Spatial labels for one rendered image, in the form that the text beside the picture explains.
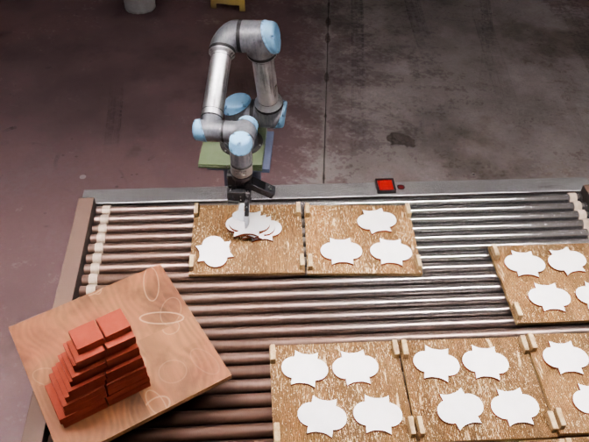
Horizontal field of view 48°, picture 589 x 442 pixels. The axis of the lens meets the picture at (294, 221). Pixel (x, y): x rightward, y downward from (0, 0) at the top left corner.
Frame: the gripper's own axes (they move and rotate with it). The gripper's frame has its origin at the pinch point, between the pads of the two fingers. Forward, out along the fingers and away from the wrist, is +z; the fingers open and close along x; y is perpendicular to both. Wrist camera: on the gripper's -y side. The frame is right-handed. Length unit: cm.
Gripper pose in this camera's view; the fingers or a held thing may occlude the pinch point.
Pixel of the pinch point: (249, 214)
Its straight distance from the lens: 240.9
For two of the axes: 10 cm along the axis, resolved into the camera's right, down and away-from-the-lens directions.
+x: -0.2, 7.1, -7.1
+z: -0.3, 7.1, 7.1
